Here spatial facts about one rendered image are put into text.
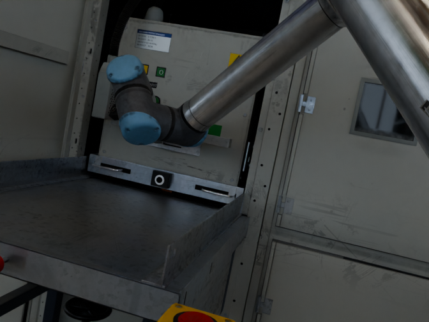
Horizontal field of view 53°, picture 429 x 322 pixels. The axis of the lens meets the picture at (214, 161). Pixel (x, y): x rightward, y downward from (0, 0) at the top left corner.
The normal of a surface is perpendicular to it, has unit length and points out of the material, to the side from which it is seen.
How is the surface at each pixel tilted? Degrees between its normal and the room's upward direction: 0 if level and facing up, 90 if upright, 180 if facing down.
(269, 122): 90
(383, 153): 90
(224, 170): 90
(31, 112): 90
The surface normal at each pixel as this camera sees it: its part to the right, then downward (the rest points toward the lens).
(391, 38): -0.78, -0.09
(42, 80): 0.91, 0.21
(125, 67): -0.14, -0.52
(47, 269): -0.23, 0.04
